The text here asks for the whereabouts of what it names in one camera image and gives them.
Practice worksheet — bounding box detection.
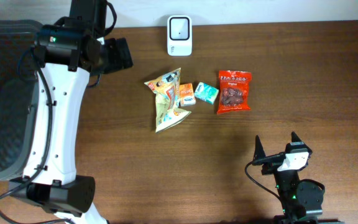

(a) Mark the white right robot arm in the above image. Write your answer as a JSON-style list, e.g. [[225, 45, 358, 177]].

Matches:
[[259, 132, 341, 224]]

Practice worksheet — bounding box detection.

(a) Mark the red snack bag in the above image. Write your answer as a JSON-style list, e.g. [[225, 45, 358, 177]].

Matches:
[[217, 70, 252, 114]]

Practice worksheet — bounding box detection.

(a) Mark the white barcode scanner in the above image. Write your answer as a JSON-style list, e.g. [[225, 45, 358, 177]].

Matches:
[[167, 15, 193, 57]]

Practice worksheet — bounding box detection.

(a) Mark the yellow snack bag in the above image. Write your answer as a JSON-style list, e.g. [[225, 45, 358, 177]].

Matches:
[[144, 68, 191, 133]]

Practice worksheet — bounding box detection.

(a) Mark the grey plastic basket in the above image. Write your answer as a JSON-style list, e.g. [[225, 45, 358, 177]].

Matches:
[[0, 20, 42, 181]]

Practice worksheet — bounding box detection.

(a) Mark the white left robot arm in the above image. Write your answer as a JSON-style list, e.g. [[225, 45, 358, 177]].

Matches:
[[0, 1, 133, 223]]

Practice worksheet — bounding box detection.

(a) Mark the black camera cable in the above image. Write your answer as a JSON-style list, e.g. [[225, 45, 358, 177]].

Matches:
[[244, 152, 287, 203]]

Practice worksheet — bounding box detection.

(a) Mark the teal tissue pack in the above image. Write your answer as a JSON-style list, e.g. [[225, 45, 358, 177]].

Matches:
[[195, 82, 219, 105]]

